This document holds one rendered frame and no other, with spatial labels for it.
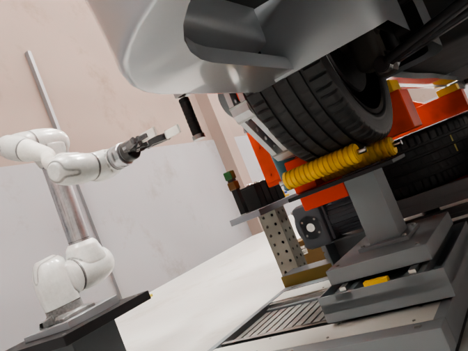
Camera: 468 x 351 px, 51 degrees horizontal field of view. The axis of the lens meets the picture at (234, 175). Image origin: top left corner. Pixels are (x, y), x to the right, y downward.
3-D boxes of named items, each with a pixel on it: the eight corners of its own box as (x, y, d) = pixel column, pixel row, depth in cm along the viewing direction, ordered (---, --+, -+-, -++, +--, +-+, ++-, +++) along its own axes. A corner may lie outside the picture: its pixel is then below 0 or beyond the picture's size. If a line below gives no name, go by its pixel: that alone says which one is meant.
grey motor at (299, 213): (423, 262, 169) (382, 168, 171) (317, 289, 191) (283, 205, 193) (432, 247, 184) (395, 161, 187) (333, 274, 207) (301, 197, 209)
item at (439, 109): (469, 108, 347) (450, 64, 349) (399, 137, 374) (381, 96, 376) (471, 108, 361) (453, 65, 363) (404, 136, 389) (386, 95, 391)
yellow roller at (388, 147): (403, 152, 143) (395, 133, 143) (315, 186, 158) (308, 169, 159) (407, 150, 148) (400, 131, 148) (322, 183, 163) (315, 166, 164)
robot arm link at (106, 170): (131, 170, 187) (105, 174, 176) (105, 184, 195) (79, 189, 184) (121, 143, 188) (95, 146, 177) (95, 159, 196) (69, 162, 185)
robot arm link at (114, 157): (111, 171, 179) (122, 165, 175) (103, 148, 179) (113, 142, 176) (129, 168, 186) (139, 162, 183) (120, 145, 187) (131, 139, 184)
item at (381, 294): (457, 299, 120) (441, 262, 121) (329, 326, 139) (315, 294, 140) (476, 244, 162) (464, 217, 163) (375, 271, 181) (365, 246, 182)
